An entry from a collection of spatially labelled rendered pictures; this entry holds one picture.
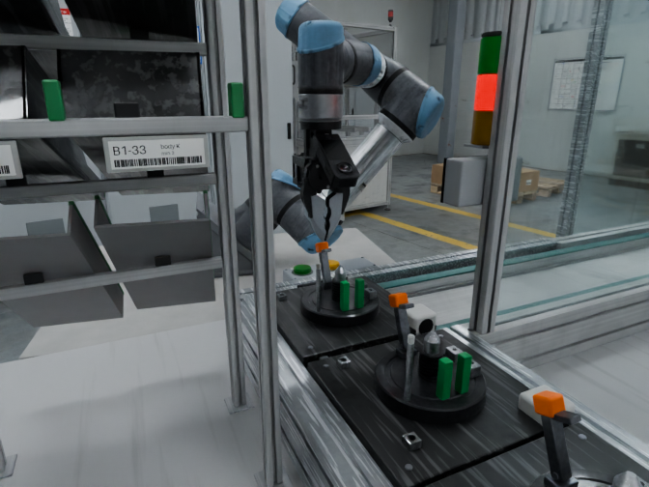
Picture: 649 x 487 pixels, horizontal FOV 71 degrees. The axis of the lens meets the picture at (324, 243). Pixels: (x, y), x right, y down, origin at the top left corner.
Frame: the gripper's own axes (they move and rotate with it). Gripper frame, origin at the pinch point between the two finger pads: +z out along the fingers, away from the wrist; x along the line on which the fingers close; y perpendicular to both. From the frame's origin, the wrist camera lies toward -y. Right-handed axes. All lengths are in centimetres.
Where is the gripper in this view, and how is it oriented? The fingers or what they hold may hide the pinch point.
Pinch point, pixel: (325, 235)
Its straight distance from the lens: 82.1
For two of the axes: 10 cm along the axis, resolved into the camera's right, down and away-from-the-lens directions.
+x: -9.1, 1.3, -4.0
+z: 0.0, 9.5, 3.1
